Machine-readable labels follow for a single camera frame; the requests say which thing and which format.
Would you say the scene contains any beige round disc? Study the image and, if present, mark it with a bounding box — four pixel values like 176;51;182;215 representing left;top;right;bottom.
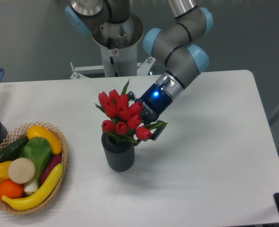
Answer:
8;158;36;184

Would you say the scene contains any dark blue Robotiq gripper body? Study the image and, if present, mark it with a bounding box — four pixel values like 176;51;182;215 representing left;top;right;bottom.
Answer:
135;72;185;124

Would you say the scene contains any woven wicker basket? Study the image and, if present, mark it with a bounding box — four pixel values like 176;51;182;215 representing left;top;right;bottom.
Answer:
0;122;68;215

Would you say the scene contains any yellow squash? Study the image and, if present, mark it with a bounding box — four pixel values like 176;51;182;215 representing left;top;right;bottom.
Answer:
27;125;62;155

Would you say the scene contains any orange fruit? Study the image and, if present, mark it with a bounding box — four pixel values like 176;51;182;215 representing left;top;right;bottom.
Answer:
0;180;24;201

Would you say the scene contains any yellow bell pepper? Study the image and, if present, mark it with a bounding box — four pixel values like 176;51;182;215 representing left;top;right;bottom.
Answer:
0;161;13;184

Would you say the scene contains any dark grey ribbed vase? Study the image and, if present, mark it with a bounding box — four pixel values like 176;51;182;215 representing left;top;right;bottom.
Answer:
101;133;135;172

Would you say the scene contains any metal mounting bracket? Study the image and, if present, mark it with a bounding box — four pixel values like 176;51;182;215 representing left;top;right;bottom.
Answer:
70;56;156;79

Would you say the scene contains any dark green cucumber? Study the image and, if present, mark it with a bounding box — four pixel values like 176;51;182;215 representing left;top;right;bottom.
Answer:
0;136;29;163

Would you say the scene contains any green bok choy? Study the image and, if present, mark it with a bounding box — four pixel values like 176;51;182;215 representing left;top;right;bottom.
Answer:
19;137;52;195

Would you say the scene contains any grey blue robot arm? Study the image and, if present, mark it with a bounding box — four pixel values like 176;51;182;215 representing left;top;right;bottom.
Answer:
65;0;213;145

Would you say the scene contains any yellow banana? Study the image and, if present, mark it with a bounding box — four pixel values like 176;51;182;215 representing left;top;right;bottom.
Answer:
2;163;63;211

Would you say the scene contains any purple sweet potato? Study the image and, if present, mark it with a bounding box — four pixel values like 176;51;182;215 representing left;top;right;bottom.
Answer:
39;154;62;185

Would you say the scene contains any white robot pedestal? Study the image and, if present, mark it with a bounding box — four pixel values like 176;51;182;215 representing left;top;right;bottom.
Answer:
100;44;137;78

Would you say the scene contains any red tulip bouquet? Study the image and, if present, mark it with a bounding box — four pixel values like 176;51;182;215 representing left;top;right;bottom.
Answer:
96;82;167;144

